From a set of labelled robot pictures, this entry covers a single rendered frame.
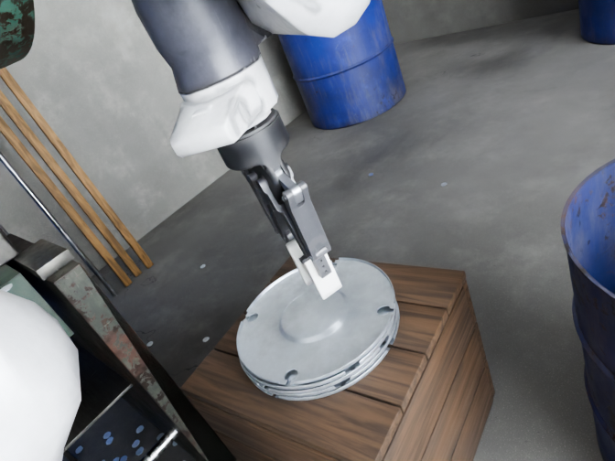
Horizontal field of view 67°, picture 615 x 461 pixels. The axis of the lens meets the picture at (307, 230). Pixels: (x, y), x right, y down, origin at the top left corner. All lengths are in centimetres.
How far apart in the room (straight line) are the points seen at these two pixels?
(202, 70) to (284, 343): 50
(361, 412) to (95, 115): 198
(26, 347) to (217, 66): 28
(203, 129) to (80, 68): 202
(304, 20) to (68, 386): 30
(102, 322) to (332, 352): 40
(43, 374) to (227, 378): 61
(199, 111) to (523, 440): 86
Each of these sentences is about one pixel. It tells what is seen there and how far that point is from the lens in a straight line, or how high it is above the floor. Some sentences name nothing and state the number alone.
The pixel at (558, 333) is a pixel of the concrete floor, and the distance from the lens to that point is 122.
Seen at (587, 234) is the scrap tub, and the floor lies 39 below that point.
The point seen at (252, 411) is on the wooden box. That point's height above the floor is 35.
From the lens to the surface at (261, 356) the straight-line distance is 81.
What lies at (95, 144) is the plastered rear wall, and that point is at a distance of 241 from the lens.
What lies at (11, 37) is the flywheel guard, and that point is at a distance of 98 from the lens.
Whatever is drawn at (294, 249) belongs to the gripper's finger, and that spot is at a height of 61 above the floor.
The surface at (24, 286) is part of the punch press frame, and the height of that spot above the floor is 62.
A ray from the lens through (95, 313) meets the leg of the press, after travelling 88.
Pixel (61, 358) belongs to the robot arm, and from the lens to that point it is 29.
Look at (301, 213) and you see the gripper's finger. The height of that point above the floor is 68.
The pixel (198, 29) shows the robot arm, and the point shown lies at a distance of 44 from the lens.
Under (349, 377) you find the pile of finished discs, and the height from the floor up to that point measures 37.
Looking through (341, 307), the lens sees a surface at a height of 39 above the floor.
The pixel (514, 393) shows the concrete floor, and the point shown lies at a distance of 112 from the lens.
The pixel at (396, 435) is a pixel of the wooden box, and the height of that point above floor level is 33.
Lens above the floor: 91
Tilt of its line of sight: 30 degrees down
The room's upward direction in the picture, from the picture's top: 24 degrees counter-clockwise
